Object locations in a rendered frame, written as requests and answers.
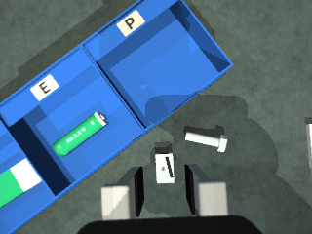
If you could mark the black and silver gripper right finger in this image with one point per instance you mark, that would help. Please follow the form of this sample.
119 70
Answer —
205 196

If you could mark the blue three-compartment bin rack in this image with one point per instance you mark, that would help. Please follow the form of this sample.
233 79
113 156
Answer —
134 84

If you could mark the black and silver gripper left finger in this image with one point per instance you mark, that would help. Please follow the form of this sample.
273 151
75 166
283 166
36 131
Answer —
124 199

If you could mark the green aa battery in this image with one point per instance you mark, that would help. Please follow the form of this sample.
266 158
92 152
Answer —
79 134

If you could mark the white domino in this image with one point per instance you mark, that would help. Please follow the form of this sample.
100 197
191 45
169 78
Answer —
309 146

